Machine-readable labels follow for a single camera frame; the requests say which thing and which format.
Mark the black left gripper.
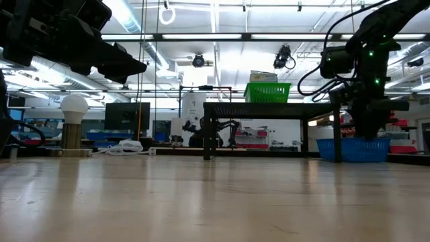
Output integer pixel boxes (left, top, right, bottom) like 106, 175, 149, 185
0, 0, 148, 85

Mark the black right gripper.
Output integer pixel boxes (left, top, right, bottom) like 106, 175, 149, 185
329, 42, 411, 140

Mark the blue plastic slotted basket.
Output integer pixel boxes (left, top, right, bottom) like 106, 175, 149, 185
315, 136, 392, 163

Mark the black mesh monitor riser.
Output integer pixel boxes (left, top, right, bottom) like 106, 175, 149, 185
202, 102, 343, 163

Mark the green plastic slotted basket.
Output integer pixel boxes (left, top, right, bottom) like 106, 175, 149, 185
243, 82, 292, 104

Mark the yellow green crayon box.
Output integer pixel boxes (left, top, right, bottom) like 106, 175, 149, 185
249, 69, 279, 84

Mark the black shelf rack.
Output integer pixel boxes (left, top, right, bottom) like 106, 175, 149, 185
339, 106, 419, 155

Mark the red storage bin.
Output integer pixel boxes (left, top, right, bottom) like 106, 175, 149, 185
389, 145, 418, 155

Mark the black monitor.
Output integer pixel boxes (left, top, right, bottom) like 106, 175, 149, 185
104, 102, 151, 131

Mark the brass lamp with white bulb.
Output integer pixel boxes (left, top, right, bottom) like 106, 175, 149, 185
46, 94, 93, 159

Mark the blue storage tray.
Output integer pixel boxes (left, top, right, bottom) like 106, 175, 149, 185
86, 132, 134, 140

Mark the white box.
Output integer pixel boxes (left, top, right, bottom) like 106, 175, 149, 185
170, 117, 184, 137

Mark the white cabinet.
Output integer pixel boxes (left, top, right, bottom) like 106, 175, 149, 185
181, 92, 208, 148

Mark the person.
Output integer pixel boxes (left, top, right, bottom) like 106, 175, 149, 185
187, 116, 206, 148

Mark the white shelf unit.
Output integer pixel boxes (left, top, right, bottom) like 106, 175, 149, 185
234, 126, 270, 150

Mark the computer monitor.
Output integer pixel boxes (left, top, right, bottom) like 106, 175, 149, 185
7, 108, 25, 121

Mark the thin black cable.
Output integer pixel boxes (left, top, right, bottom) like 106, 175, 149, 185
135, 0, 146, 114
153, 0, 161, 142

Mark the silver ventilation duct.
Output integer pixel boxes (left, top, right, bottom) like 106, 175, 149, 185
386, 42, 430, 91
0, 55, 132, 104

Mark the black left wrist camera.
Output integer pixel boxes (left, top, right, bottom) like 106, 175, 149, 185
75, 0, 113, 34

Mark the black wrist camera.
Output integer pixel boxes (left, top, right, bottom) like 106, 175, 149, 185
75, 0, 113, 34
319, 45, 355, 80

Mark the white cable ring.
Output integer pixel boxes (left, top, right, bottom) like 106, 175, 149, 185
159, 5, 177, 26

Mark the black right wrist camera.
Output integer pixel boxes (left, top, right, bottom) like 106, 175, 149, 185
319, 45, 355, 80

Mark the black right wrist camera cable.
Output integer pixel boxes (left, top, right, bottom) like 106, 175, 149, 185
297, 0, 392, 104

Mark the black rig camera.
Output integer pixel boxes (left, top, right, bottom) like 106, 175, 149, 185
191, 53, 206, 68
406, 57, 425, 68
273, 44, 297, 71

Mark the white cable with adapter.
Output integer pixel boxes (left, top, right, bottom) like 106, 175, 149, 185
93, 139, 157, 156

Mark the black aluminium rig frame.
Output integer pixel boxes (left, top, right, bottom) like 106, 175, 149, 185
16, 145, 430, 166

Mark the black light bar frame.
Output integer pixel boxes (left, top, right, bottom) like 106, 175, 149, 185
100, 32, 430, 43

